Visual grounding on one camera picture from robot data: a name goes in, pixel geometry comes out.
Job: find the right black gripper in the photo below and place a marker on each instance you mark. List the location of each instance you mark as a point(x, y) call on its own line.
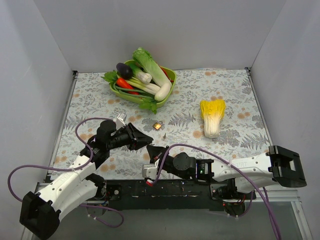
point(162, 159)

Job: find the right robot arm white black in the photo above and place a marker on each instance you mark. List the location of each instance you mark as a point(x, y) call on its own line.
point(277, 166)

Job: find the green plastic basket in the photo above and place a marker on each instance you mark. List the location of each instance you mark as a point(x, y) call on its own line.
point(149, 86)

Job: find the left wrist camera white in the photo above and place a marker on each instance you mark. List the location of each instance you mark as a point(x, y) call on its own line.
point(120, 120)

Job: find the green celery leaves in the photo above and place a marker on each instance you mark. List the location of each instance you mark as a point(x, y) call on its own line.
point(148, 104)

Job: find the white radish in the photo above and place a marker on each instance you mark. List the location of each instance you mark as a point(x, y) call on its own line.
point(163, 92)

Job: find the red orange pepper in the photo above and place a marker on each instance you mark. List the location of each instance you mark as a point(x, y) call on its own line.
point(122, 83)

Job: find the small brass padlock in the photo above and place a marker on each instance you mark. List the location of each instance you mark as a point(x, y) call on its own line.
point(158, 125)

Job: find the green napa cabbage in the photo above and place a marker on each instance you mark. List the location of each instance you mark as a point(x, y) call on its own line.
point(146, 61)

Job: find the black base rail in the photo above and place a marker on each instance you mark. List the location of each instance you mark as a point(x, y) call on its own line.
point(168, 194)

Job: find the green long beans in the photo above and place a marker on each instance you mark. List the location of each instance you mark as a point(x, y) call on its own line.
point(141, 92)

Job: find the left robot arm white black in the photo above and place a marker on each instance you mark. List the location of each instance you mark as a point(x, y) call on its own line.
point(42, 212)

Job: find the white green leek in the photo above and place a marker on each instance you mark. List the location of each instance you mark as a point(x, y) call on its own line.
point(139, 74)

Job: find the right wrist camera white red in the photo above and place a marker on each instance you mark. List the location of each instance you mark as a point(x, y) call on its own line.
point(150, 171)

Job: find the floral table mat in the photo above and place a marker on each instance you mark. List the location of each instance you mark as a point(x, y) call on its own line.
point(242, 130)

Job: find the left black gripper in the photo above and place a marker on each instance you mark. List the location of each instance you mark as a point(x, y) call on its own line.
point(133, 136)

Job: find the yellow napa cabbage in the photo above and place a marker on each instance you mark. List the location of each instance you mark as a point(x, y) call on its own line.
point(212, 112)

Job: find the purple eggplant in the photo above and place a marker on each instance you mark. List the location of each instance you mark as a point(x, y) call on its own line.
point(124, 70)

